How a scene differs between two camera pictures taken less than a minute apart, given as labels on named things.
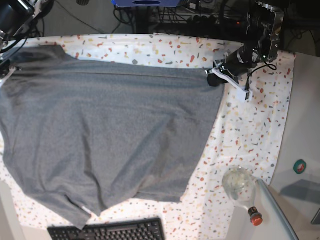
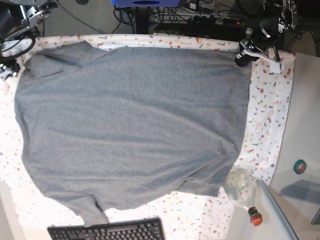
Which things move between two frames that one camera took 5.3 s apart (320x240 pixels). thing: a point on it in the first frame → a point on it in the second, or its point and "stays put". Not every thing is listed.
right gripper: [235, 66] → [262, 43]
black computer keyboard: [143, 229] stays put
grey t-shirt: [79, 137] stays put
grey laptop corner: [316, 220] stays put
